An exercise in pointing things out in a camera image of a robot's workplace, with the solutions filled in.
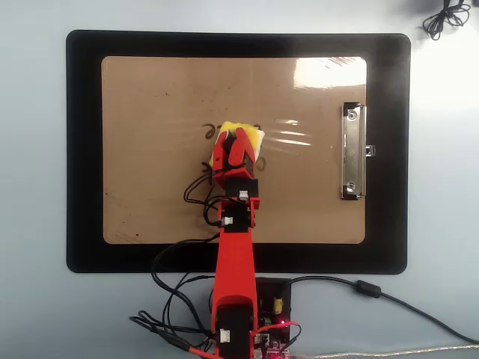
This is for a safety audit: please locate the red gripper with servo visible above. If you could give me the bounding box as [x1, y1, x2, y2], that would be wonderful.
[211, 127, 259, 189]

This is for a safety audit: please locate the yellow sponge with black knob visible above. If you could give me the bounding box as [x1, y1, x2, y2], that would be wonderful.
[209, 120, 266, 169]

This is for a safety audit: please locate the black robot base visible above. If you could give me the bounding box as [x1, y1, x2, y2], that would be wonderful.
[209, 277, 293, 359]

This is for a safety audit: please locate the brown clipboard board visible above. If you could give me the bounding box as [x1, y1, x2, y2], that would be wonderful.
[100, 55, 368, 245]

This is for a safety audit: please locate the controller circuit board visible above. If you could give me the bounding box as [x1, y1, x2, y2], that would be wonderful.
[254, 295, 293, 359]

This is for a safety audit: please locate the silver metal clipboard clip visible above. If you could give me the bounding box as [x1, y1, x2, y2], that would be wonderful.
[340, 101, 377, 201]

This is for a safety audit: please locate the black rubber mat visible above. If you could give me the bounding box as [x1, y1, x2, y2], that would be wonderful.
[65, 29, 412, 274]

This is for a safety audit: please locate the black power cable with ferrite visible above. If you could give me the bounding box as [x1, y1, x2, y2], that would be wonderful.
[286, 275, 479, 346]

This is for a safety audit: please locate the pink red wire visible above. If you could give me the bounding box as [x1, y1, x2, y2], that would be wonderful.
[186, 320, 302, 359]

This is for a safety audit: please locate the coiled thin black cable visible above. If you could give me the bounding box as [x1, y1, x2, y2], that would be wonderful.
[422, 0, 472, 41]

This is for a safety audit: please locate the silver braided USB cable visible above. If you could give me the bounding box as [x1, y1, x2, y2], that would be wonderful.
[291, 343, 479, 359]

